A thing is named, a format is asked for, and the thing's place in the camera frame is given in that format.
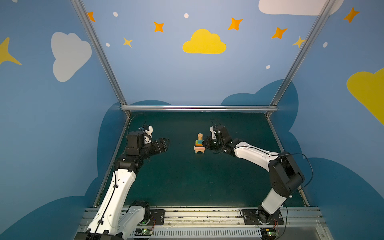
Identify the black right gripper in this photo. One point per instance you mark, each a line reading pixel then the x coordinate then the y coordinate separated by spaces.
pixel 216 144

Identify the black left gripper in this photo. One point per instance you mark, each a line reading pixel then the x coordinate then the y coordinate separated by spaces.
pixel 156 146

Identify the natural wood arch block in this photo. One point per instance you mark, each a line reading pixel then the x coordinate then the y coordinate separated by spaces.
pixel 199 151

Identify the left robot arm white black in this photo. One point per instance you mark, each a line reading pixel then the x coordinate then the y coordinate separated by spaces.
pixel 108 224

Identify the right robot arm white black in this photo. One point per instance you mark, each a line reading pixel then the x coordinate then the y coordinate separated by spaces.
pixel 263 158

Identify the left green circuit board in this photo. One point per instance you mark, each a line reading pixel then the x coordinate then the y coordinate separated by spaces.
pixel 145 233

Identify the green circuit board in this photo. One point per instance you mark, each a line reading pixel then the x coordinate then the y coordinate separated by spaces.
pixel 268 234
pixel 145 233

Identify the right green circuit board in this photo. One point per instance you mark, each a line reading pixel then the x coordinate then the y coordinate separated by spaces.
pixel 268 234

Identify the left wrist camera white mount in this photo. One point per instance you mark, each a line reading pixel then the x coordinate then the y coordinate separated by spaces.
pixel 148 130

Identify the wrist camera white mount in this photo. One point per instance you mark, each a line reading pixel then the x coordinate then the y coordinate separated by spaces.
pixel 212 132
pixel 148 130

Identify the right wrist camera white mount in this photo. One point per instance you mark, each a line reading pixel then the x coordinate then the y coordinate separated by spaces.
pixel 212 132

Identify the left side floor rail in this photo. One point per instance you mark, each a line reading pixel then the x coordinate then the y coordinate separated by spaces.
pixel 109 143

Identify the floor rail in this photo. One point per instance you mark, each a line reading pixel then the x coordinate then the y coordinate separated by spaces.
pixel 109 143
pixel 292 176

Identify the back horizontal aluminium rail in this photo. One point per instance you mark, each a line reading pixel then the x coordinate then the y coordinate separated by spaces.
pixel 237 109

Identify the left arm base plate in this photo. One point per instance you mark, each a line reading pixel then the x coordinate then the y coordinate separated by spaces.
pixel 154 217

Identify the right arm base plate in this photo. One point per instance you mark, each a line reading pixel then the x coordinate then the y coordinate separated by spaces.
pixel 255 216

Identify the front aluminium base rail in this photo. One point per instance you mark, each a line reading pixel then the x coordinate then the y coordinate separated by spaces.
pixel 304 223

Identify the right side floor rail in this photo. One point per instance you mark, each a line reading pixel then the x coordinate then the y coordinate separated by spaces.
pixel 292 176

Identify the left corner aluminium post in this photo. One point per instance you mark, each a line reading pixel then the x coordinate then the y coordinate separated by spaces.
pixel 88 26

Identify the corner aluminium post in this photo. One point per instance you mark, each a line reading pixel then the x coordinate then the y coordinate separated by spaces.
pixel 304 50
pixel 88 26

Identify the right corner aluminium post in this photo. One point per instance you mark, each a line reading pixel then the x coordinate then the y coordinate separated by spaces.
pixel 304 50

